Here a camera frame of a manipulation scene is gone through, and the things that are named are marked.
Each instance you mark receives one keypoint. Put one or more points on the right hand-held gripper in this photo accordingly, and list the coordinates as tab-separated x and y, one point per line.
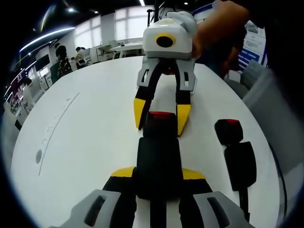
180	35

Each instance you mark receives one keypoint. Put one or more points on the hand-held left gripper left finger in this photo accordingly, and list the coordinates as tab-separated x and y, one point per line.
104	204

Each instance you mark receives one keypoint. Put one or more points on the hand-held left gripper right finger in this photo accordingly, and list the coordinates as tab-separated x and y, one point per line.
204	206

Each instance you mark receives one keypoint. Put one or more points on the black seat belt buckle red button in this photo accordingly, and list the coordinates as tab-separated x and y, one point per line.
240	164
159	164

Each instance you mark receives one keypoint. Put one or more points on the person's right forearm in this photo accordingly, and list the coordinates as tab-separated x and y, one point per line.
228	21

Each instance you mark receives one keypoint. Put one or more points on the white office desk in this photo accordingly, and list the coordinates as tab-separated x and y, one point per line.
123	50

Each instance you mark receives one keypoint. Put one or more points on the round grey table grommet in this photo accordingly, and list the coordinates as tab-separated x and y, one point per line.
38	156

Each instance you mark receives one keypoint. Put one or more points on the blue and white poster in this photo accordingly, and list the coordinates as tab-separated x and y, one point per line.
251	51

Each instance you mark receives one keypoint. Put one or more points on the grey upholstered chair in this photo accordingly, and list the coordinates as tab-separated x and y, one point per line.
268	95

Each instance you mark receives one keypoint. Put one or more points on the person's body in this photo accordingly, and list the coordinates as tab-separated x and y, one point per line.
275	35

